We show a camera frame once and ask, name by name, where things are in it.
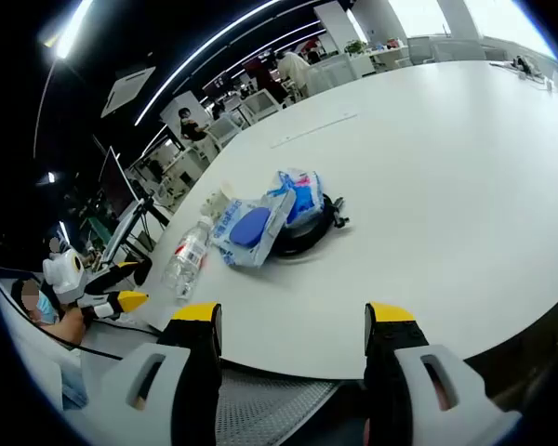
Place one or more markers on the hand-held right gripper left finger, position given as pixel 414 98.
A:
pixel 195 371

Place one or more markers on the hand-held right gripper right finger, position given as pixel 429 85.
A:
pixel 390 371

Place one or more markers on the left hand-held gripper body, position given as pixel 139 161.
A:
pixel 65 276

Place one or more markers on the clear plastic water bottle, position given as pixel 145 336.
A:
pixel 186 260

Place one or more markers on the paper cup green print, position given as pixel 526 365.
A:
pixel 223 195

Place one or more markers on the blue white plastic bag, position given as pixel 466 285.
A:
pixel 251 227

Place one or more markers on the black round item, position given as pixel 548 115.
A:
pixel 311 232

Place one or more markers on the blue and pink plastic packet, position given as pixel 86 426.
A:
pixel 302 195

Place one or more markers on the black monitor stand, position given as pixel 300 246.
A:
pixel 135 223

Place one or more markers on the grey mesh chair seat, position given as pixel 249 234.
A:
pixel 269 409

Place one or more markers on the dark computer monitor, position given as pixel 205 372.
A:
pixel 118 186

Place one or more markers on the person's blue jeans leg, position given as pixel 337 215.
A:
pixel 74 392

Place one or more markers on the white table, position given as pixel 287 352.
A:
pixel 446 209

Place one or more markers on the white mesh office chair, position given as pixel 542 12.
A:
pixel 262 104
pixel 223 130

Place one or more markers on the ceiling air conditioner panel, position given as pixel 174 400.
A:
pixel 128 90

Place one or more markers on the white ceiling light strip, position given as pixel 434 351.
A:
pixel 74 30
pixel 260 48
pixel 200 51

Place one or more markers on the grey office chair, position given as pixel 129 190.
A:
pixel 421 50

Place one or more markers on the green potted plant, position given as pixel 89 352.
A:
pixel 355 46

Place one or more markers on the large window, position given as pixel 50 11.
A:
pixel 507 23

